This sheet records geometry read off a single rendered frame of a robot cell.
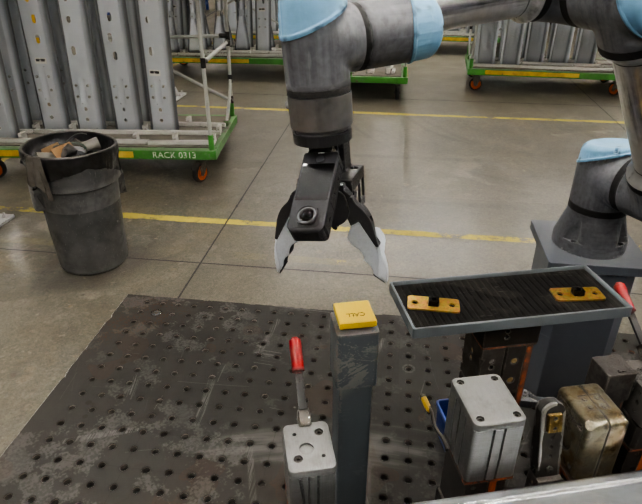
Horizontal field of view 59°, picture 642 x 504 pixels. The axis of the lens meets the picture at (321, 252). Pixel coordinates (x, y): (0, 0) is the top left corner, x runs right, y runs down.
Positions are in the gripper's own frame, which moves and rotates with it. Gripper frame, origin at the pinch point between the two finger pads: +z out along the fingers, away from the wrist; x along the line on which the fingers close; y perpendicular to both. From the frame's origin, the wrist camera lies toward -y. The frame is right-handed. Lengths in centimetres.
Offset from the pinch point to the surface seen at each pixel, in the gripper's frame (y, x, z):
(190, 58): 620, 396, 64
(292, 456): -10.4, 3.9, 22.5
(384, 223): 276, 60, 123
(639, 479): 6, -42, 33
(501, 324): 15.9, -21.9, 14.9
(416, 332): 9.5, -9.8, 13.7
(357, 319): 9.9, -0.4, 12.8
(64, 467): 1, 64, 53
